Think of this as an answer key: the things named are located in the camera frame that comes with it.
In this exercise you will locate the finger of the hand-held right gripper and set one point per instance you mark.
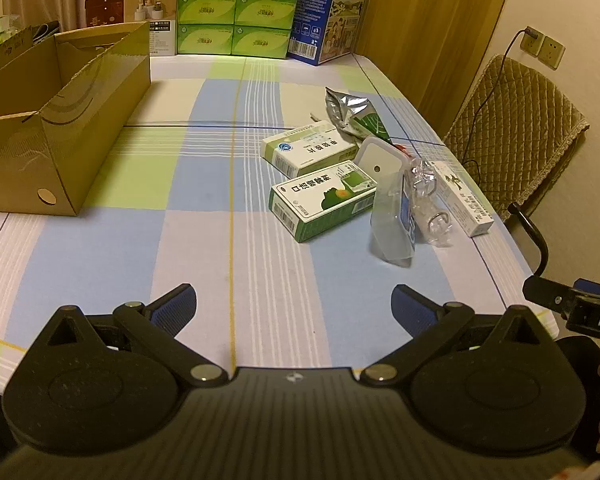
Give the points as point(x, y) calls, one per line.
point(545, 291)

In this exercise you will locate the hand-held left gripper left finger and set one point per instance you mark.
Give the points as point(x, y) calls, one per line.
point(175, 304)

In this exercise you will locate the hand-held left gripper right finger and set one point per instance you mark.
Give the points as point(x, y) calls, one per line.
point(411, 306)

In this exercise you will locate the slim white box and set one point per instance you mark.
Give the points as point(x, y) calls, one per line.
point(465, 200)

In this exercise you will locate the green and white medicine box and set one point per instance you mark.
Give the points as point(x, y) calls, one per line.
point(325, 205)

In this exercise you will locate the large cardboard box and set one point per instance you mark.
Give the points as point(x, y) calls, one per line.
point(30, 160)

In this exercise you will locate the silver foil bag green label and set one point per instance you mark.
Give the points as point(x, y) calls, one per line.
point(347, 107)

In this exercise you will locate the checked cloth covered desktop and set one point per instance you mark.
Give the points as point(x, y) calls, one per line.
point(180, 260)

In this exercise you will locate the black curved bar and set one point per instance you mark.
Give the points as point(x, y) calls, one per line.
point(535, 232)

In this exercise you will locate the white square plastic lid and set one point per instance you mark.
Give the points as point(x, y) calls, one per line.
point(380, 160)

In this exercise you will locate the chair with quilted cover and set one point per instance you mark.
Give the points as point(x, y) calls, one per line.
point(520, 125)

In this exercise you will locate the white product box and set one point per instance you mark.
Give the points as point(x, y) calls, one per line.
point(162, 35)

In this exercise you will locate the dark red gift box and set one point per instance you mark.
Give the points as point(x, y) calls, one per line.
point(105, 12)

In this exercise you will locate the small brown cardboard box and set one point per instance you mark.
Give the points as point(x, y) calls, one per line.
point(15, 47)

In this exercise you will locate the stack of green tissue packs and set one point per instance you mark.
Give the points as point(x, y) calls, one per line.
point(260, 10)

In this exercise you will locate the blue milk carton case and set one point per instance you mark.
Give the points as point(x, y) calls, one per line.
point(310, 10)

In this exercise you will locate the empty wall socket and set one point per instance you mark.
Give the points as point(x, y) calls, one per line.
point(551, 54)

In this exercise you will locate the wall socket with plug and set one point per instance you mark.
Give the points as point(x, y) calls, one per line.
point(530, 42)

